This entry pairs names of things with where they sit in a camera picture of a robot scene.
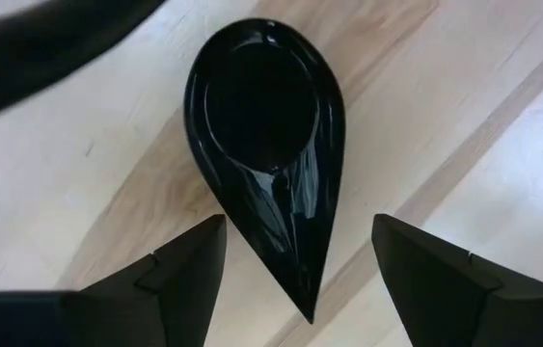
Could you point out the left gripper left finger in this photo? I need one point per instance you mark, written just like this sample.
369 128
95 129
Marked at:
170 299

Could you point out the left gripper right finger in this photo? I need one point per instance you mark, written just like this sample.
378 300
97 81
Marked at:
444 299

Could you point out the black teardrop mini plate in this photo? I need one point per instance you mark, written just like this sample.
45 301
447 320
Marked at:
261 106

